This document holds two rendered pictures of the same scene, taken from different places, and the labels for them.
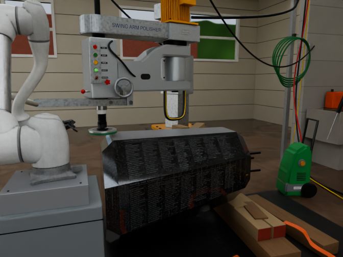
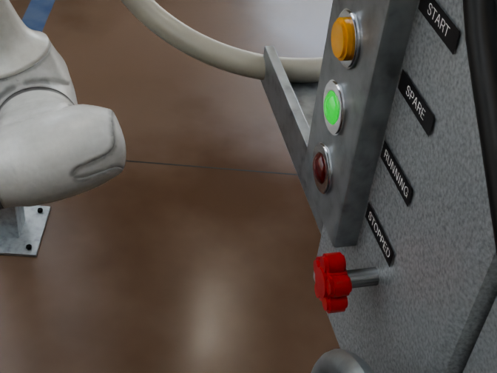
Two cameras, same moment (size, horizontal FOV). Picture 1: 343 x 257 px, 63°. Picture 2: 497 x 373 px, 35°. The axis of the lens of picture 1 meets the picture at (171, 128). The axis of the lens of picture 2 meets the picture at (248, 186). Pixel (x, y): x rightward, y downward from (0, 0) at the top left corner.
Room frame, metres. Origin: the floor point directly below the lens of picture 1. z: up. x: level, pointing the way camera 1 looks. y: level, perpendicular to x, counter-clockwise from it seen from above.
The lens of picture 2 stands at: (2.03, 0.10, 1.66)
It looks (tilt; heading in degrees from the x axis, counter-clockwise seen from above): 41 degrees down; 105
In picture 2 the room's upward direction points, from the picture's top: 7 degrees clockwise
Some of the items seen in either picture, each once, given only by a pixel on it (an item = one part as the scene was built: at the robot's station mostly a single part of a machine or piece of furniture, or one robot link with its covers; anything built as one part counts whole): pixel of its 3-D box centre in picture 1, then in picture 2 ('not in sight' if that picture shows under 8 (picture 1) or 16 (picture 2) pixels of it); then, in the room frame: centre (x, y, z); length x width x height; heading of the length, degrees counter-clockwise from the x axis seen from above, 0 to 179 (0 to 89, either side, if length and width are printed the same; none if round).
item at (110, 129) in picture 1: (102, 129); not in sight; (2.11, 0.53, 0.92); 0.21 x 0.21 x 0.01
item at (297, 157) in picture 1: (296, 156); not in sight; (3.11, -1.44, 0.43); 0.35 x 0.35 x 0.87; 3
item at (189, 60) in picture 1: (176, 69); not in sight; (2.91, -0.05, 1.41); 0.74 x 0.34 x 0.25; 177
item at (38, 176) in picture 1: (56, 169); not in sight; (1.20, 0.51, 0.91); 0.22 x 0.18 x 0.06; 119
